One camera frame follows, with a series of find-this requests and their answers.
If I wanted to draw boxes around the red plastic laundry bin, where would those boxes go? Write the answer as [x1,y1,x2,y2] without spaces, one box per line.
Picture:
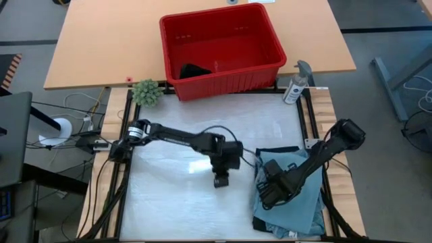
[159,2,288,102]

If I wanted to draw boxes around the dark navy garment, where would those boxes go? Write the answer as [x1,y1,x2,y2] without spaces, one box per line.
[251,145,302,234]

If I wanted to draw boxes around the blue white-striped button shirt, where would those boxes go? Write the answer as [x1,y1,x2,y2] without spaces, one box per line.
[269,198,327,240]

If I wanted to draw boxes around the large tan wooden table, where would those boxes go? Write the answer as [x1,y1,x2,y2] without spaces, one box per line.
[43,0,358,90]

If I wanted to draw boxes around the hazard-striped floor mat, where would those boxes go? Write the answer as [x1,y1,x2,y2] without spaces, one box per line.
[0,53,23,90]

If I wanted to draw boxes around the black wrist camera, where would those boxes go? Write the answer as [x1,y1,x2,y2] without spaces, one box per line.
[213,172,230,189]
[263,159,284,178]

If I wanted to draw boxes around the small green succulent plant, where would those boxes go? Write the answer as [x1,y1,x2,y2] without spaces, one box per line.
[131,78,165,108]

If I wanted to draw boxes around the white round disc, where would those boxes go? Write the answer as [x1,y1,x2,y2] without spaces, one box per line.
[38,117,74,146]

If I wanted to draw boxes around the light blue jeans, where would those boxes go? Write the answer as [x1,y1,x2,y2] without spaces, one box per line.
[252,150,325,236]

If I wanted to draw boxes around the grey metal table leg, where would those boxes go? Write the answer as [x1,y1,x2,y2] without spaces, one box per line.
[371,43,432,122]

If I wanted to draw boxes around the black left camera cable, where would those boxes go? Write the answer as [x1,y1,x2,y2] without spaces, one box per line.
[201,125,258,168]

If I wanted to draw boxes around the black keyboard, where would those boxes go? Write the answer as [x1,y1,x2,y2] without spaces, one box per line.
[0,187,13,220]

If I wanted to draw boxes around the black boxer briefs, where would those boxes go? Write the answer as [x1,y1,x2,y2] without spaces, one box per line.
[178,63,213,80]

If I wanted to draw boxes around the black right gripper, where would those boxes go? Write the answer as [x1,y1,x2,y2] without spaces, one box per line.
[258,173,300,209]

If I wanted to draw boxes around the clear spray bottle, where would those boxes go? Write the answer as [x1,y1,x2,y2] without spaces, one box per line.
[282,60,314,105]

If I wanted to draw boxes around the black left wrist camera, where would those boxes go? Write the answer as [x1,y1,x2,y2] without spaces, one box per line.
[213,172,230,189]

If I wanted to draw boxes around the light wooden side board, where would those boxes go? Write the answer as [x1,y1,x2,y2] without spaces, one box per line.
[308,86,367,237]
[77,87,136,239]

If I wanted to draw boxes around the black desk support bar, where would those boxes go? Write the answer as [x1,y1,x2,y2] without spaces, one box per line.
[29,106,62,132]

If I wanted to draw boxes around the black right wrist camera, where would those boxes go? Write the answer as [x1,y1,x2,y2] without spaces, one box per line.
[263,159,284,178]

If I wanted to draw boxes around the grey laptop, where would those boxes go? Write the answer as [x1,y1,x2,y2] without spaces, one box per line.
[0,90,33,188]

